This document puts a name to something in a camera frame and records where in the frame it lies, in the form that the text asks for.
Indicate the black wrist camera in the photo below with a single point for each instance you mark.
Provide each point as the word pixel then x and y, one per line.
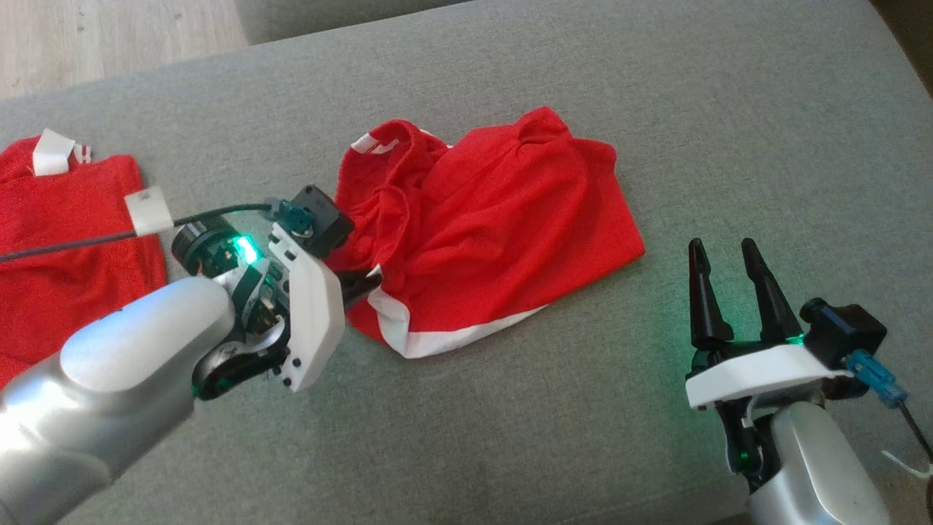
pixel 845 332
pixel 324 219

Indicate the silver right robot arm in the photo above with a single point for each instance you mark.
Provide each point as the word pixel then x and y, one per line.
pixel 816 474

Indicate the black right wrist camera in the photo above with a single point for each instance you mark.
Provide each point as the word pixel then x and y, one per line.
pixel 845 332

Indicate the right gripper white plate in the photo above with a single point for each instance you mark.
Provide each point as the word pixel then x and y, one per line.
pixel 758 372

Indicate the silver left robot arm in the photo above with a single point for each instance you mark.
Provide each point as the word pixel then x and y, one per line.
pixel 95 394

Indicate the red shorts with white trim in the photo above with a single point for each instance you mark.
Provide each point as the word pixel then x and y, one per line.
pixel 496 233

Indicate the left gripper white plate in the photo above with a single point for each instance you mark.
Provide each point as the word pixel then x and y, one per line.
pixel 313 321

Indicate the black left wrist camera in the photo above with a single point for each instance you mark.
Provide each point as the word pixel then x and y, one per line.
pixel 324 219

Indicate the red basketball jersey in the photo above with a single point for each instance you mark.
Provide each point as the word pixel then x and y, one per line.
pixel 65 292

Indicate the large grey sofa seat cushion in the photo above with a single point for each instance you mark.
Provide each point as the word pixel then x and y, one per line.
pixel 583 437

